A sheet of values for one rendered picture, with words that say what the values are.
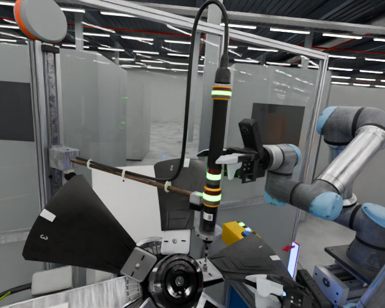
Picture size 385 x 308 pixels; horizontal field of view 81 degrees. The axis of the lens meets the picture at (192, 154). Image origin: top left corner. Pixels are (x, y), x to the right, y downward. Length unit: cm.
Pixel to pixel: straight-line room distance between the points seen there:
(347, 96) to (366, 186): 161
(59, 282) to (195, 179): 45
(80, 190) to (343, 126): 87
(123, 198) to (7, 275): 75
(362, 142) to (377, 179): 418
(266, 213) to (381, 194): 354
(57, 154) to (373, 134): 105
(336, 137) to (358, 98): 350
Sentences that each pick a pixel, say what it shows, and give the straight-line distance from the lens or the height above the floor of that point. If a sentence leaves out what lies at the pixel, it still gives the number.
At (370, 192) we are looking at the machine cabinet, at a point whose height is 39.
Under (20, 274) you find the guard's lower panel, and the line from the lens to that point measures 146.
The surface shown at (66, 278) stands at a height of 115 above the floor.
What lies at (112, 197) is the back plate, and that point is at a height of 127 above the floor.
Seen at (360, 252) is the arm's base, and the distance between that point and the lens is 119.
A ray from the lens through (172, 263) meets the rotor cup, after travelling 59.
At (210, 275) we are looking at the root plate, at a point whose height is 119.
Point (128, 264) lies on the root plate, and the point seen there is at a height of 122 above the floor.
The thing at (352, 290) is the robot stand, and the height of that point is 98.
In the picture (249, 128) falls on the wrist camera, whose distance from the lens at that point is 59.
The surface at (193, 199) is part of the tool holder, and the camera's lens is 58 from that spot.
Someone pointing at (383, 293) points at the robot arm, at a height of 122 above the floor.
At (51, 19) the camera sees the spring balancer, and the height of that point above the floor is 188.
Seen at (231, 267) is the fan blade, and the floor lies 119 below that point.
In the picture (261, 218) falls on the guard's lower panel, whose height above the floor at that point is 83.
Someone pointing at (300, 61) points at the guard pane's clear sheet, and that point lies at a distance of 181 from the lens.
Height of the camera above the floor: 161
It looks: 12 degrees down
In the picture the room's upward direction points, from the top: 4 degrees clockwise
